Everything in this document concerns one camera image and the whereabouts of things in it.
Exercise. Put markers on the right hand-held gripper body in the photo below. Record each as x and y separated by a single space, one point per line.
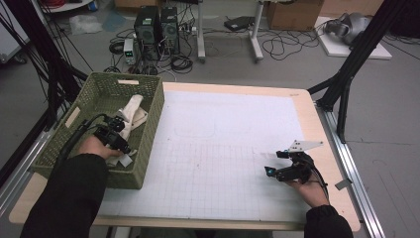
297 172

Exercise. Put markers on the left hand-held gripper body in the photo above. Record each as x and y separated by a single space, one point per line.
112 139

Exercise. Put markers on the cream printed cloth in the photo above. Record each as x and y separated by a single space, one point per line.
133 105

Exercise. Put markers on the green woven basket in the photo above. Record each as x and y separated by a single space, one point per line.
82 99

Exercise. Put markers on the person's left hand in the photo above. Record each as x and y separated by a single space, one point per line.
95 148

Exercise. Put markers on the person's right hand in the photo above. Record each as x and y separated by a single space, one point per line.
312 193

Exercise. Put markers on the grey tape piece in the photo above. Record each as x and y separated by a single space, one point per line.
343 184

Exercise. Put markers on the white grid mat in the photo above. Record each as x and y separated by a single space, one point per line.
214 148

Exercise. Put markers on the small white power supply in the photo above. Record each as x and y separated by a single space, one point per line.
129 51

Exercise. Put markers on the black metal stand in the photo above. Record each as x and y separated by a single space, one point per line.
363 43
43 53

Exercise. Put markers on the black computer tower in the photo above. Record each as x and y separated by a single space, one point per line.
170 29
147 29

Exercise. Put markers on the white floor board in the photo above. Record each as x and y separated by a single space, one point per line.
336 49

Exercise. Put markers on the clear plastic bag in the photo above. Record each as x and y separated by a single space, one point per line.
85 23

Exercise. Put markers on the black flat device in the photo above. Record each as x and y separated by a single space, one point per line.
239 23

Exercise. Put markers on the cardboard box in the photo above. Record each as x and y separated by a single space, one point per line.
294 15

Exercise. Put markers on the white round table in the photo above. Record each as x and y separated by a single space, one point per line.
66 6

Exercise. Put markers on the grey headset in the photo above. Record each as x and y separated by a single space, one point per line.
350 26

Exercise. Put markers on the aluminium frame rail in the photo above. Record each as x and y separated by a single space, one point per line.
20 172
353 172

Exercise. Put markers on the white desk frame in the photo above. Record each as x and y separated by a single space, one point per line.
256 33

